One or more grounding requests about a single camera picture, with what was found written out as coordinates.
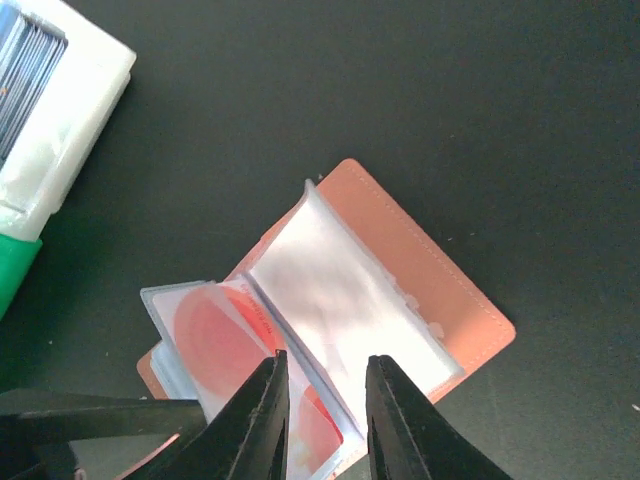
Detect red credit card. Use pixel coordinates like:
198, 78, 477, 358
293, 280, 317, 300
141, 280, 344, 479

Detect blue credit card stack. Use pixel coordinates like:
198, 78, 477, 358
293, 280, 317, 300
1, 2, 68, 162

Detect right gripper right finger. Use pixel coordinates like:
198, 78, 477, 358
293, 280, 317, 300
366, 355, 509, 480

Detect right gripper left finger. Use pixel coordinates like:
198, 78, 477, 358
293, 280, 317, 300
134, 350, 290, 479

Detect white bin with blue cards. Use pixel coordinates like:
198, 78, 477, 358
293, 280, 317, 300
1, 1, 137, 242

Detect green bin with black cards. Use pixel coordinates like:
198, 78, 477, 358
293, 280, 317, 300
0, 235, 42, 317

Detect pink leather card holder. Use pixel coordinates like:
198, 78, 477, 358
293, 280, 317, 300
114, 158, 516, 480

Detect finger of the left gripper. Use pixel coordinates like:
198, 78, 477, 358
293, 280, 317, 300
1, 389, 207, 445

